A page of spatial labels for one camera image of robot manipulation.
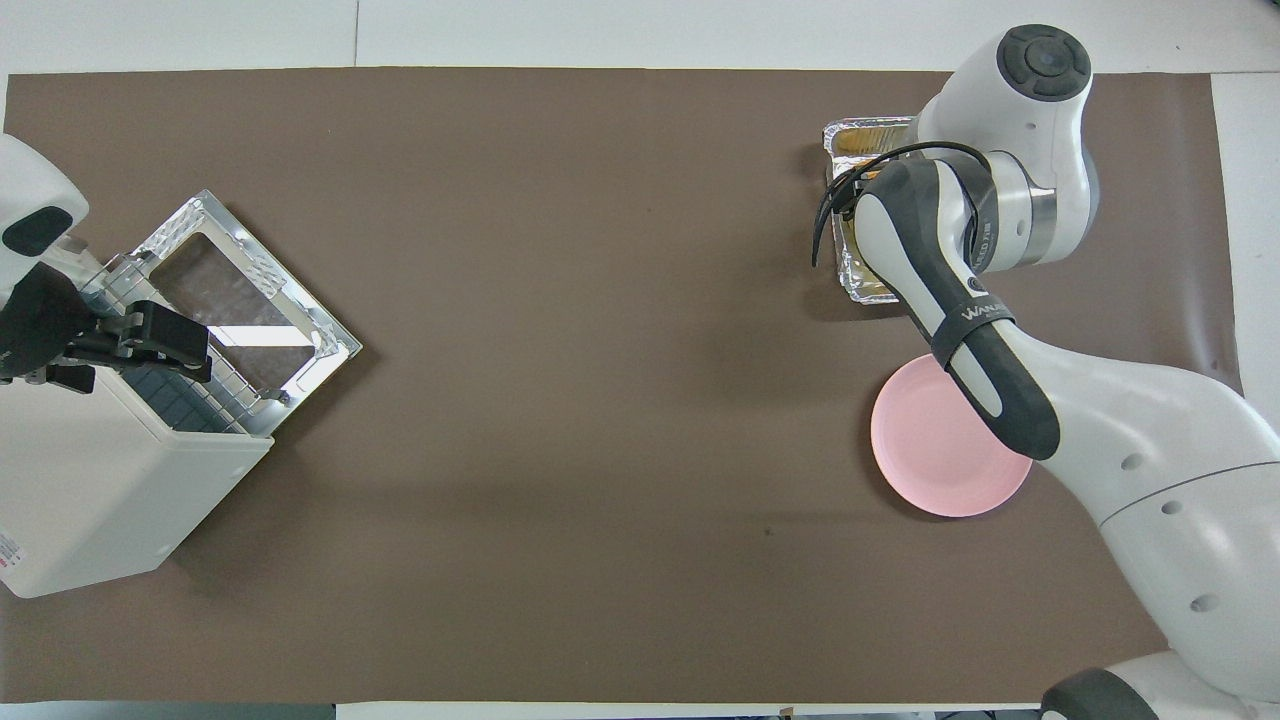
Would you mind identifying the aluminium foil tray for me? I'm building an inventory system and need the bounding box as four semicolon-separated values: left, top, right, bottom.
821;116;923;305

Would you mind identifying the brown table mat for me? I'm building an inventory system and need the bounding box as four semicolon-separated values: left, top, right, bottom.
0;67;1277;705

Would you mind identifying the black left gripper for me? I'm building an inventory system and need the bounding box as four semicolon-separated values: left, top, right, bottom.
0;261;214;394

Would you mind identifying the pink round plate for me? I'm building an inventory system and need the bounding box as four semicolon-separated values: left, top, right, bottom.
870;352;1034;519

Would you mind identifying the metal wire oven rack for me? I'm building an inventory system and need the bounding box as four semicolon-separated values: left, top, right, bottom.
98;254;297;437

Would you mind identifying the white toaster oven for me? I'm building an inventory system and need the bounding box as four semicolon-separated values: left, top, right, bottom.
0;362;274;600

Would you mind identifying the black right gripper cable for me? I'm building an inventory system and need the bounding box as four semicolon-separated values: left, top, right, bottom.
811;140;993;268

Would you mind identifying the glass oven door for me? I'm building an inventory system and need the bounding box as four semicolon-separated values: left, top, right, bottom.
130;189;364;437

